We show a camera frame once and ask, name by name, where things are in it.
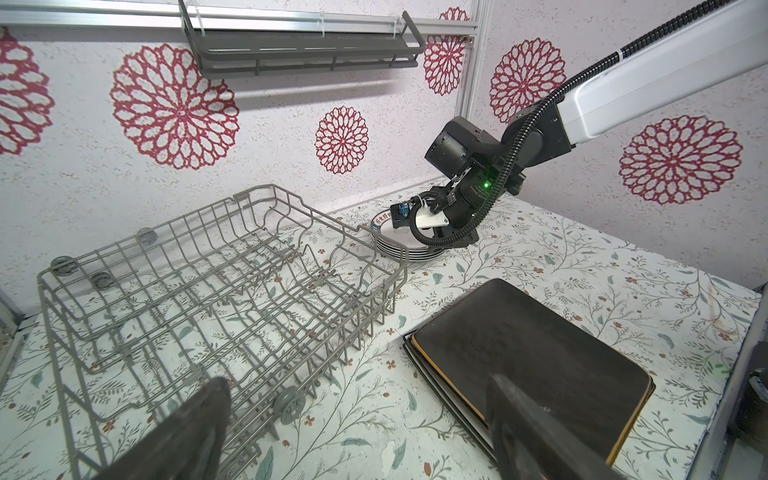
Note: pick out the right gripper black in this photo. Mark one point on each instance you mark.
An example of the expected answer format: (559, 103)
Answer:
(471, 159)

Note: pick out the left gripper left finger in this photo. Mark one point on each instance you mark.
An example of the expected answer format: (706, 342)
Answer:
(186, 445)

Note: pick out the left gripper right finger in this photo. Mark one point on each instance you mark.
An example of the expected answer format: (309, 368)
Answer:
(528, 443)

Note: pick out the white square plate black rim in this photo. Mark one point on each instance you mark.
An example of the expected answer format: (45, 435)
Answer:
(445, 426)

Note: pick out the white round plate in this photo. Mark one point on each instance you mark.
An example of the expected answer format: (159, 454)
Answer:
(401, 239)
(410, 254)
(382, 225)

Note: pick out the floral patterned rectangular plate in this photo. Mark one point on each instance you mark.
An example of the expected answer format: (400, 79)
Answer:
(472, 424)

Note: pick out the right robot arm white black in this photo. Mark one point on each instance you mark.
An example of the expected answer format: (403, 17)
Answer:
(706, 45)

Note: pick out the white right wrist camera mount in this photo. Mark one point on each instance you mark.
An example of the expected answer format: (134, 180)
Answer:
(417, 212)

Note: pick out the grey wire dish rack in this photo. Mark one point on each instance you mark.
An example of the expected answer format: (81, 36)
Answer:
(259, 289)

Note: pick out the aluminium mounting rail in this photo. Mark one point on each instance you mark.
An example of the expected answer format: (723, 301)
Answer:
(710, 459)

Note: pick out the grey slotted wall shelf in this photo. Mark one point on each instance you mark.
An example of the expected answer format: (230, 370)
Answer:
(225, 53)

